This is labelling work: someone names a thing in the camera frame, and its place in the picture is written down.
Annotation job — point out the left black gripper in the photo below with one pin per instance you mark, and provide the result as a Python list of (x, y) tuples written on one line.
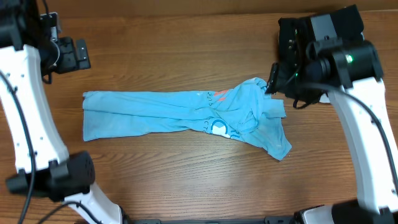
[(81, 54)]

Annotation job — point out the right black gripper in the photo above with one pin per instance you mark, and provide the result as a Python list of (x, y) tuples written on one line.
[(281, 83)]

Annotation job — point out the light blue printed t-shirt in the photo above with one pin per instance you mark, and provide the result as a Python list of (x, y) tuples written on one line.
[(244, 113)]

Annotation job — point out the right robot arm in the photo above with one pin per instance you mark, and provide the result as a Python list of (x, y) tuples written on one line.
[(327, 54)]

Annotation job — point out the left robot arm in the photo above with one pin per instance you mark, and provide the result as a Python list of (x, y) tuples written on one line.
[(31, 52)]

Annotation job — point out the black folded garment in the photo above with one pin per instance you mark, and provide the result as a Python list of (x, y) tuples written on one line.
[(345, 23)]

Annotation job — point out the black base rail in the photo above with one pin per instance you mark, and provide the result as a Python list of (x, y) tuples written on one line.
[(266, 220)]

